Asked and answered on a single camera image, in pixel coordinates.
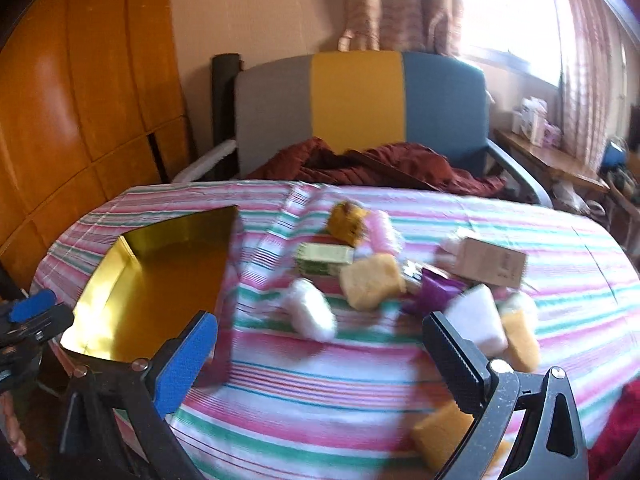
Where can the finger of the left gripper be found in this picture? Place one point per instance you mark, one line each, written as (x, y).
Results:
(23, 310)

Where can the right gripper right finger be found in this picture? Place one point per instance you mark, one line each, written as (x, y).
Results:
(549, 444)

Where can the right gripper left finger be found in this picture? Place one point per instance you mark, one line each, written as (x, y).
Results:
(115, 426)

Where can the yellow sponge with sock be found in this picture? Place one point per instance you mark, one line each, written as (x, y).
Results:
(519, 319)

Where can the yellow sponge front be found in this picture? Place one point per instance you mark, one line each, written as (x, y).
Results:
(437, 436)

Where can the white foam block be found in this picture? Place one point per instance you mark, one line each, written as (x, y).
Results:
(474, 315)

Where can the purple snack packet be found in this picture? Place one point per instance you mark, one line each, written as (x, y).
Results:
(428, 292)

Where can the beige cardboard box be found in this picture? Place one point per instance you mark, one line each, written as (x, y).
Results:
(487, 263)

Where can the green cream box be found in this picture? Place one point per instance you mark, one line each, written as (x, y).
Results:
(322, 259)

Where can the pink roll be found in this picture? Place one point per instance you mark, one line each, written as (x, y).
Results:
(382, 235)

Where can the yellow plush toy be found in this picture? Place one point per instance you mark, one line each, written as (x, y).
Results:
(346, 223)

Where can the gold rectangular tray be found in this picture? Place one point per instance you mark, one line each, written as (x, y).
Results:
(150, 283)

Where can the striped pink green tablecloth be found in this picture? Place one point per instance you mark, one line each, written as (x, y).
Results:
(292, 409)

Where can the wooden wardrobe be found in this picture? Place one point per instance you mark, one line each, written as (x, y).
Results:
(91, 105)

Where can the wooden side desk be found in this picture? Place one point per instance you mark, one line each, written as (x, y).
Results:
(556, 164)

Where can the dark red blanket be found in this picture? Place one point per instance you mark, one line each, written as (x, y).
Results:
(396, 165)

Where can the blue round container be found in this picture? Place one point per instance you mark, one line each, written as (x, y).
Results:
(615, 155)

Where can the white boxes on desk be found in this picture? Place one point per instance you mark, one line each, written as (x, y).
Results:
(530, 121)

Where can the grey yellow blue armchair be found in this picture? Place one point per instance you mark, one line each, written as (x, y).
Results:
(353, 101)

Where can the pink patterned curtain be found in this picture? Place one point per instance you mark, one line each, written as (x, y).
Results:
(575, 45)

